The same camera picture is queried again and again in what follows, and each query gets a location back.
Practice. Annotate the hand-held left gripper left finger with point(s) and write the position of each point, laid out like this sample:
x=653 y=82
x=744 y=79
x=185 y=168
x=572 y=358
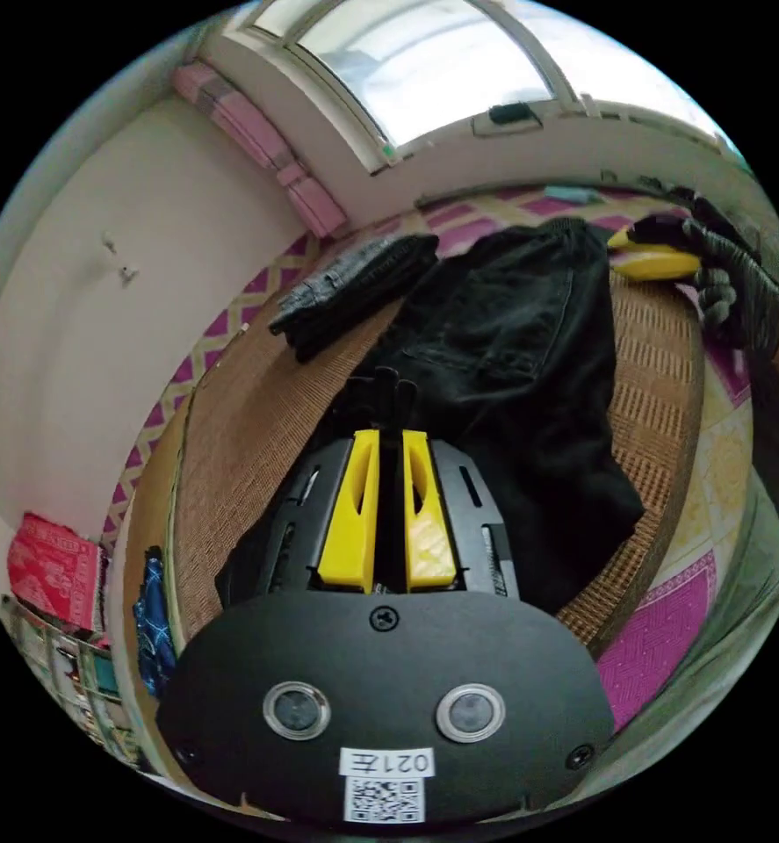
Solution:
x=349 y=527

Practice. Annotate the black pants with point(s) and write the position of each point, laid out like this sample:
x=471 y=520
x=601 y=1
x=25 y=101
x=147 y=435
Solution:
x=514 y=329

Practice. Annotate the pile of clothes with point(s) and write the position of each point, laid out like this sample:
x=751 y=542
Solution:
x=356 y=283

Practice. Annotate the person's right hand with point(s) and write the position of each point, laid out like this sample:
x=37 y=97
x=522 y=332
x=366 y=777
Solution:
x=735 y=290

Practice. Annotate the blue patterned cloth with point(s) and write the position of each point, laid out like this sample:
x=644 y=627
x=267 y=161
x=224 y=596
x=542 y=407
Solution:
x=155 y=626

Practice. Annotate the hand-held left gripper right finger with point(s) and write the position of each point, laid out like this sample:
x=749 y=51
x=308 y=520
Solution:
x=432 y=540

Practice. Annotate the red printed bag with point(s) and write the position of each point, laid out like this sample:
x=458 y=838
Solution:
x=53 y=573

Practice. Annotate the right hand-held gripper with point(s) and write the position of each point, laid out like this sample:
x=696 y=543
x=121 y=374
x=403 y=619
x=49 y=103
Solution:
x=659 y=229

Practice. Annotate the window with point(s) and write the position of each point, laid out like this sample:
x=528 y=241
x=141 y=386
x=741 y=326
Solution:
x=442 y=66

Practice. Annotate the pink curtain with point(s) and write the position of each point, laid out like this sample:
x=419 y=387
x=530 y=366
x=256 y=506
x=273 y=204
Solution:
x=264 y=148

